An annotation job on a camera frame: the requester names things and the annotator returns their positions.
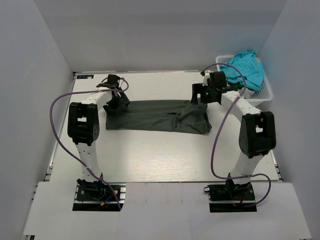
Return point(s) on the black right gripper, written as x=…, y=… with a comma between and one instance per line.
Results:
x=199, y=88

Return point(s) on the cyan t-shirt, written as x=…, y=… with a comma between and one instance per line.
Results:
x=252, y=70

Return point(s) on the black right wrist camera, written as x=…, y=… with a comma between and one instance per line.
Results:
x=215, y=80

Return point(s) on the green garment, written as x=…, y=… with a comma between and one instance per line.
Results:
x=237, y=86

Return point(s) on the light grey garment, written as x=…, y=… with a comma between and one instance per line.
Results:
x=248, y=93

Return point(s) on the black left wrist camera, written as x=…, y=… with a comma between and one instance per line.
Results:
x=112, y=81

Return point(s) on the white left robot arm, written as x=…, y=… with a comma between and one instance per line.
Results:
x=83, y=127

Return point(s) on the blue table label sticker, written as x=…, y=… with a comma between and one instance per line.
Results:
x=85, y=76

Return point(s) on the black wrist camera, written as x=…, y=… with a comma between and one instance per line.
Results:
x=215, y=80
x=112, y=81

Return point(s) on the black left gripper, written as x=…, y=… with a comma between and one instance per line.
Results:
x=123, y=100

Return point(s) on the dark grey t-shirt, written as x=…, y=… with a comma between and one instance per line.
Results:
x=180, y=116

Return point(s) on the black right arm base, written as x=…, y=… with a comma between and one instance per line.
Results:
x=231, y=198

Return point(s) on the white plastic laundry basket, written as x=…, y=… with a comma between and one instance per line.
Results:
x=263, y=95

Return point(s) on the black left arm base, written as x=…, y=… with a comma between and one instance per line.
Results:
x=100, y=199

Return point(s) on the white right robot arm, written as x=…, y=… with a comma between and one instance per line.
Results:
x=257, y=133

